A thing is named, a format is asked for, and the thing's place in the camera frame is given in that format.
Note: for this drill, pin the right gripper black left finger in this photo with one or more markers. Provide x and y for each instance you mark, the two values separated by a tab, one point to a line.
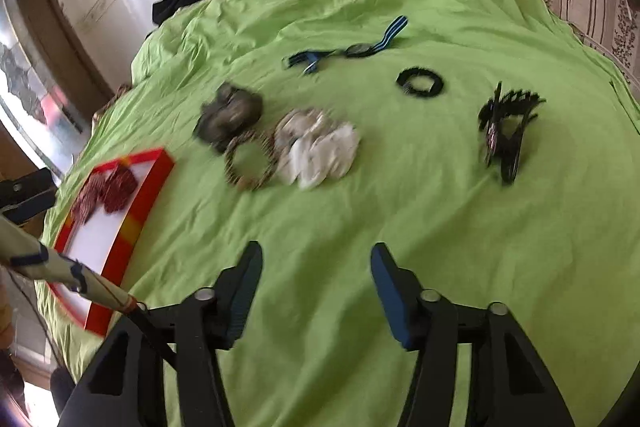
209	320

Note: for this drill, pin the pink checked scrunchie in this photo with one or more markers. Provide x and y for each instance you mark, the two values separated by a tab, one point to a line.
89	198

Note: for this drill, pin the white dotted scrunchie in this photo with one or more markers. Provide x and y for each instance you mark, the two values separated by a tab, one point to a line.
312	147

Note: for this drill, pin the green bed sheet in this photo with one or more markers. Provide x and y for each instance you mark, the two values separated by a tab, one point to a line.
559	246

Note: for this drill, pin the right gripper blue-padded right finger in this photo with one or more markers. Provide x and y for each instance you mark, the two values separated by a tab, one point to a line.
424	321

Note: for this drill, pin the patterned handle pole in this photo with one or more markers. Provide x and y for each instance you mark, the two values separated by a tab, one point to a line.
25	255

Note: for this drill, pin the dark red dotted scrunchie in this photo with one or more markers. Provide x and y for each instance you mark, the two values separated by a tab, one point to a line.
118	188

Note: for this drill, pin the grey organza scrunchie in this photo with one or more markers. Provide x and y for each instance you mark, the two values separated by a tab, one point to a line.
232	111

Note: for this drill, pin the blue striped strap watch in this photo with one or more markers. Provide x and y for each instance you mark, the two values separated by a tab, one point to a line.
311	58

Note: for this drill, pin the red-rimmed white tray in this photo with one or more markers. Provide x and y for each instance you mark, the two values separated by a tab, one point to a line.
105	243

